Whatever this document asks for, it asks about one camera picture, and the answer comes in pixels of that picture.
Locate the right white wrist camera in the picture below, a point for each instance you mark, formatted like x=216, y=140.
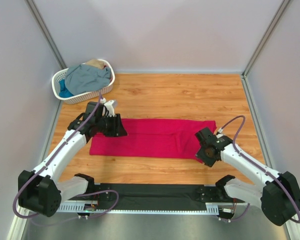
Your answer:
x=219, y=132

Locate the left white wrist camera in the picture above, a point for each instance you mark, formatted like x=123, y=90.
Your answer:
x=108, y=107

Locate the beige garment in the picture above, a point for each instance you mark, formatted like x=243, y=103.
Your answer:
x=100, y=64

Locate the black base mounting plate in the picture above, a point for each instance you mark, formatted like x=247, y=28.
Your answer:
x=166, y=195

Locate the grey blue shirt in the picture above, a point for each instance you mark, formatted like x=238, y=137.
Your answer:
x=84, y=78

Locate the bright blue garment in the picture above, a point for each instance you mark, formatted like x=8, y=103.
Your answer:
x=64, y=92

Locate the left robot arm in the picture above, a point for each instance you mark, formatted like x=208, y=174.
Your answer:
x=39, y=190

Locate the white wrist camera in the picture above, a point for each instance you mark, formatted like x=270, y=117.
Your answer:
x=219, y=132
x=108, y=107

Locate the left aluminium corner post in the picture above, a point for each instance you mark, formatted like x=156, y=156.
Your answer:
x=45, y=31

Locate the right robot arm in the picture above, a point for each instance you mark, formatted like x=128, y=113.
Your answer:
x=276, y=194

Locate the slotted grey cable duct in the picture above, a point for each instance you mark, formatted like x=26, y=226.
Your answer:
x=93, y=208

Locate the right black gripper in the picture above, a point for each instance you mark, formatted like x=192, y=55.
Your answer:
x=200, y=155

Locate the aluminium corner post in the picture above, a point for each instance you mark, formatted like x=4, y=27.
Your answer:
x=45, y=31
x=266, y=36

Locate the aluminium frame rail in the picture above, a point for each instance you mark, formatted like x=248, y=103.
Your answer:
x=256, y=122

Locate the white plastic laundry basket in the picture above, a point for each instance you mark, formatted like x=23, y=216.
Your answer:
x=75, y=99

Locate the right aluminium corner post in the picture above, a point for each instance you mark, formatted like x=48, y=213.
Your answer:
x=266, y=36

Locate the red t shirt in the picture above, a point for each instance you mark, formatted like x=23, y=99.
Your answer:
x=153, y=138

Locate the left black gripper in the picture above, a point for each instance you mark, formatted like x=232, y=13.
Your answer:
x=115, y=125

